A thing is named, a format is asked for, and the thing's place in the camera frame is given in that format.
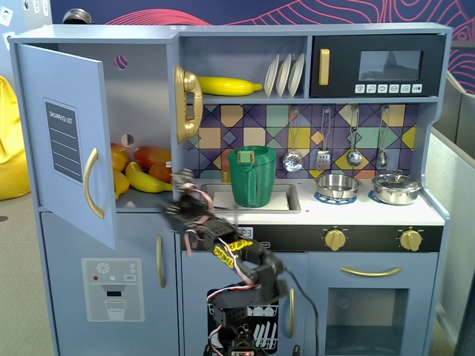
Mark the lidded steel toy pot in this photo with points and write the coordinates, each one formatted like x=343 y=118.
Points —
x=397 y=189

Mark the white toy plate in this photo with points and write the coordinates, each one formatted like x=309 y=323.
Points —
x=271 y=76
x=284 y=76
x=297 y=74

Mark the long yellow toy banana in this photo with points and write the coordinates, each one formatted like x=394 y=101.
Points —
x=226 y=85

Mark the open steel toy pot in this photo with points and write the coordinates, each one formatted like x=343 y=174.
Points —
x=335 y=183

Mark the black toy microwave door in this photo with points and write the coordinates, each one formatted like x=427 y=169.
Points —
x=371 y=44

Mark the steel toy ladle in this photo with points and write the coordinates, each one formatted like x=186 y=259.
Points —
x=354 y=157

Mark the grey toy sink basin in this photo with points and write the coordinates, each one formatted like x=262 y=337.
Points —
x=291 y=200

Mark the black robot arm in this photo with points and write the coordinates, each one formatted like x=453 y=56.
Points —
x=230 y=315

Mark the blue oven door with window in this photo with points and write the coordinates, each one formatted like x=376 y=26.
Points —
x=319 y=270

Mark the blue ice dispenser print door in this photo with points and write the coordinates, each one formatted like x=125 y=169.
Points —
x=67 y=241

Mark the black round object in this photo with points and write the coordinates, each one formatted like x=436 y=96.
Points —
x=76 y=16

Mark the yellow toy fruit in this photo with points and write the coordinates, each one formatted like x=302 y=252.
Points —
x=120 y=183

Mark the gold toy telephone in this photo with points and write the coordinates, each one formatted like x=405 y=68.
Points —
x=185 y=81

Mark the red toy fruit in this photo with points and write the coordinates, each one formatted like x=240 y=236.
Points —
x=161 y=172

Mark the curved yellow toy banana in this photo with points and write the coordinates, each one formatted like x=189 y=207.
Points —
x=143 y=181

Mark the steel toy skimmer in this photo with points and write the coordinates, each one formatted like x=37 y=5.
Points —
x=292 y=161

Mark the red yellow toy mango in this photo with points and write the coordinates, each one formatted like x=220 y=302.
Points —
x=118 y=155
x=152 y=155

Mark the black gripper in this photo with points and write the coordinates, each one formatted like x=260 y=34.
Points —
x=184 y=204

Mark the steel toy whisk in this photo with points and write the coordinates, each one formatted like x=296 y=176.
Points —
x=382 y=157

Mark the grey desk partition panel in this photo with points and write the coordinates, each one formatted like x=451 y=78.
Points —
x=452 y=222

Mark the blue wooden toy kitchen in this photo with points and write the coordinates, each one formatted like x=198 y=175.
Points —
x=245 y=29

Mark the steel toy spatula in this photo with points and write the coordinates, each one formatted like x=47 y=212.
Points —
x=323 y=159

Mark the gold toy faucet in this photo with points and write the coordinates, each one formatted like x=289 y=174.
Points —
x=225 y=177

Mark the blue shopping list cabinet door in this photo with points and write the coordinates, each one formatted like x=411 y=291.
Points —
x=96 y=111

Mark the yellow bean bag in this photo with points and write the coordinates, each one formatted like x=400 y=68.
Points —
x=13 y=148

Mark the green plastic pitcher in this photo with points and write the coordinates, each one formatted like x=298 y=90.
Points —
x=256 y=178

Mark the gold stove knob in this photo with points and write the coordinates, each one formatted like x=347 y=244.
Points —
x=410 y=239
x=335 y=239

